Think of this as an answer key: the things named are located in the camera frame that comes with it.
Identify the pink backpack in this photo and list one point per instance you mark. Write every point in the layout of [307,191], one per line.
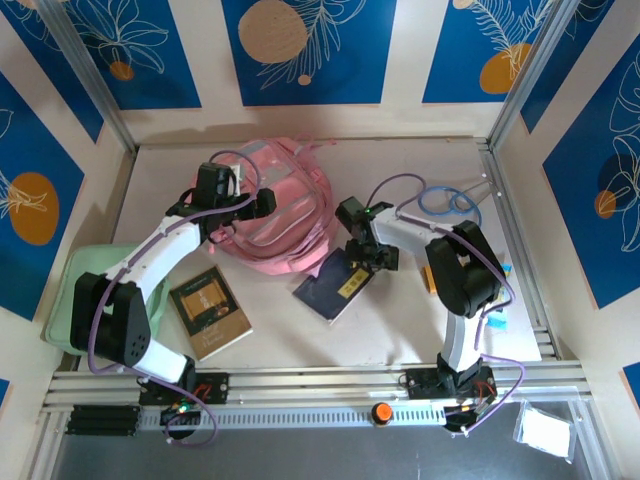
[290,220]

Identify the dark blue book yellow label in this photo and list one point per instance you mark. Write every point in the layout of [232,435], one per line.
[325,295]

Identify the brown and gold book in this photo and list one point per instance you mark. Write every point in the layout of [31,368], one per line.
[210,315]

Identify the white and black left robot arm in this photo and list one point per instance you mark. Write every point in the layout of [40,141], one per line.
[150,265]

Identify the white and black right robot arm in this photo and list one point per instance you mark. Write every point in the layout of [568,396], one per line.
[465,270]

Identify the mint green pencil case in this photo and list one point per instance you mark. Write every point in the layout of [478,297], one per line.
[90,257]

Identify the orange sticky note pad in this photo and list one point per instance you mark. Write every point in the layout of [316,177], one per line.
[430,281]

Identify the blue packet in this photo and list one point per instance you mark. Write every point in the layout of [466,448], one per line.
[497,320]

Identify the orange emergency stop button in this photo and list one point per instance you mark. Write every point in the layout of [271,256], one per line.
[382,413]

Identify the clear bag with white card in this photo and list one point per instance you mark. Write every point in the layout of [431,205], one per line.
[545,430]

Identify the black ribbed block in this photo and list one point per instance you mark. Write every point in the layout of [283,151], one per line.
[102,420]

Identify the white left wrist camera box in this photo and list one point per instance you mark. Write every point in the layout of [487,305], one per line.
[236,180]

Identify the aluminium front frame rail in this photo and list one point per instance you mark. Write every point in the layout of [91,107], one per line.
[320,380]

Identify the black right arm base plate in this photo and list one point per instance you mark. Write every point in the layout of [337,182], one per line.
[422,385]

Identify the aluminium side frame rail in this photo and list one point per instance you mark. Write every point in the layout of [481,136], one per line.
[505,170]

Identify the aluminium left frame post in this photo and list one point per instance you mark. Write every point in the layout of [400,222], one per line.
[90,75]

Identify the aluminium frame post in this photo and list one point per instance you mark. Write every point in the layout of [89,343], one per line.
[535,70]
[90,75]

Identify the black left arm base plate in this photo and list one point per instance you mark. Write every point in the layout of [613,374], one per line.
[215,387]

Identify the aluminium right frame post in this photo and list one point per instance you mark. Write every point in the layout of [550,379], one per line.
[535,70]

